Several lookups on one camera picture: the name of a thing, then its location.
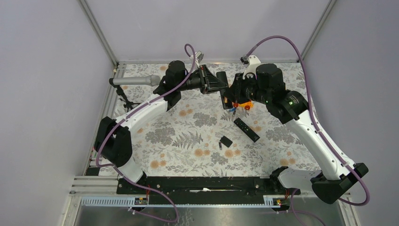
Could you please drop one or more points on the floral table mat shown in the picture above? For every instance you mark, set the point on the floral table mat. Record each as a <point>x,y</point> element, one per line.
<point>185,141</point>

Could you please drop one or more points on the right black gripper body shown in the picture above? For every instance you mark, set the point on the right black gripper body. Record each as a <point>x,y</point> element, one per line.
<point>249,89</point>

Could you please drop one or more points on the grey microphone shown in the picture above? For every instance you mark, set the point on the grey microphone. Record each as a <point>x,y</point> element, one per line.
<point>150,80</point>

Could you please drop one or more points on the black remote control with buttons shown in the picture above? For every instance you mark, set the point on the black remote control with buttons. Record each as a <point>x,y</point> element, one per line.
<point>246,129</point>

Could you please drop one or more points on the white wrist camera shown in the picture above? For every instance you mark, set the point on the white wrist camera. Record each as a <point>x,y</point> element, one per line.
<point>199,57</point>
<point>251,62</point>

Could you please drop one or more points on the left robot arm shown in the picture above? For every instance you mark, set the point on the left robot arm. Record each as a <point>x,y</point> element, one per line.
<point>113,140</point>

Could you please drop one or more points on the black remote control back up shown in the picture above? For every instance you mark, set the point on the black remote control back up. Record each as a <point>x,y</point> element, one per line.
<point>226,104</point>

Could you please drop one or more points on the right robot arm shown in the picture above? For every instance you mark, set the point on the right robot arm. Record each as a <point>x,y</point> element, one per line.
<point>338,173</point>

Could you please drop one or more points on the black battery cover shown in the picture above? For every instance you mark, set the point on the black battery cover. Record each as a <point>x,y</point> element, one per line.
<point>225,141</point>

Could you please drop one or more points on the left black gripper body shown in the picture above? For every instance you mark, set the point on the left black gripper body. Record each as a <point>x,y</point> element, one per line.
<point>199,80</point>

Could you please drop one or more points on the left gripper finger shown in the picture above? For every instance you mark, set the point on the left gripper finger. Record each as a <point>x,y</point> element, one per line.
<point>212,88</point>
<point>218,79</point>

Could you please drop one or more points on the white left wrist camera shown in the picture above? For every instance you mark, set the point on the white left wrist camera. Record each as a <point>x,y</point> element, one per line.
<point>199,57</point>

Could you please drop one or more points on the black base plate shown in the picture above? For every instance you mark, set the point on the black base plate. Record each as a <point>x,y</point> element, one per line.
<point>204,190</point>

